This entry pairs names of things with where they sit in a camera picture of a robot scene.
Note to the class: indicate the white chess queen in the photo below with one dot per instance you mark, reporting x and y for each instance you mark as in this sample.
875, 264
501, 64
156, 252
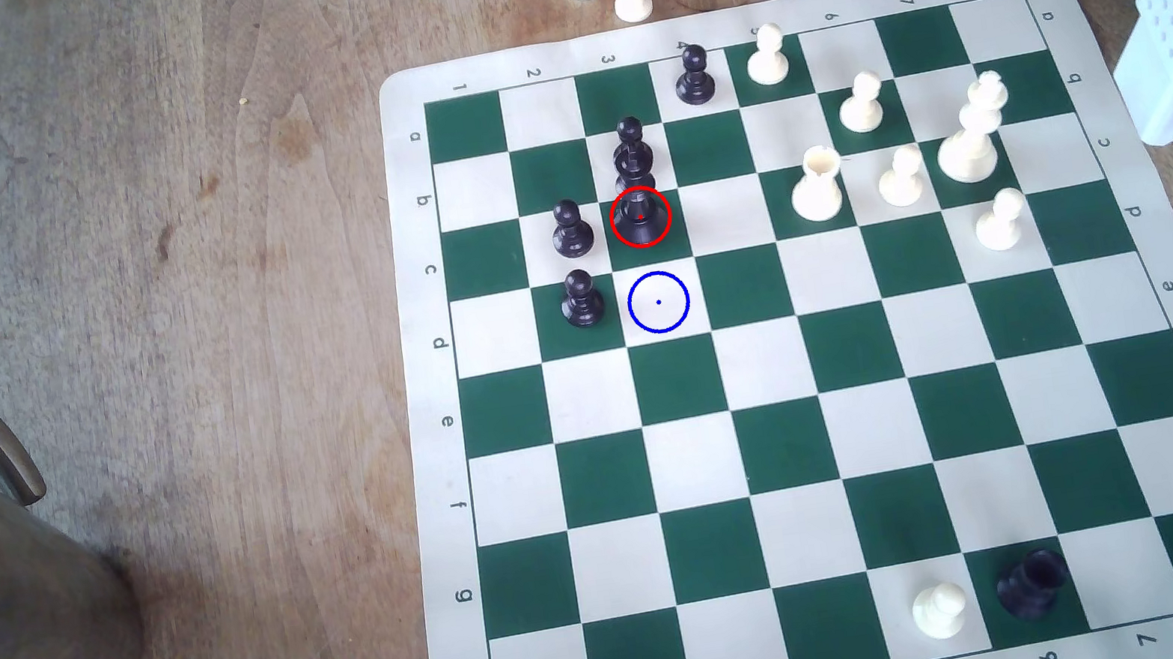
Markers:
967, 155

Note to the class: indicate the black chess piece wide base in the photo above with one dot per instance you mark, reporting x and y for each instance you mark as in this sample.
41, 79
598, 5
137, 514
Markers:
640, 218

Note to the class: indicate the green and cream chess mat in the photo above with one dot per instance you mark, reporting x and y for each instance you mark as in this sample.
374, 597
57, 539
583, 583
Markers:
782, 440

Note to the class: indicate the black chess rook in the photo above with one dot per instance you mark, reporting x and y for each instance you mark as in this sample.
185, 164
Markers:
1031, 588

